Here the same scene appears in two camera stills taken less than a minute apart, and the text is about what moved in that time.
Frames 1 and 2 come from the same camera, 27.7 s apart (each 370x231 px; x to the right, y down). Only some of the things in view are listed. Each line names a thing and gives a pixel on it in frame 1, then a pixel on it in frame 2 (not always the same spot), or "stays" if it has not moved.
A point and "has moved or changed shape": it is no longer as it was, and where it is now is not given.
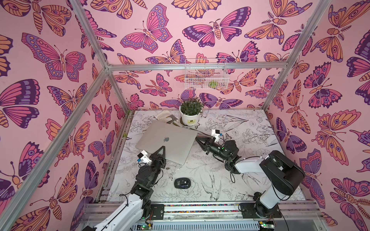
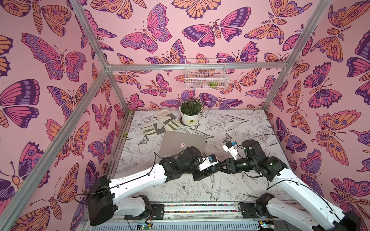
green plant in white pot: (190, 110) stays
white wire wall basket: (206, 74) stays
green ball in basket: (213, 84) stays
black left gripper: (160, 160) → (201, 175)
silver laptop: (178, 141) has moved or changed shape
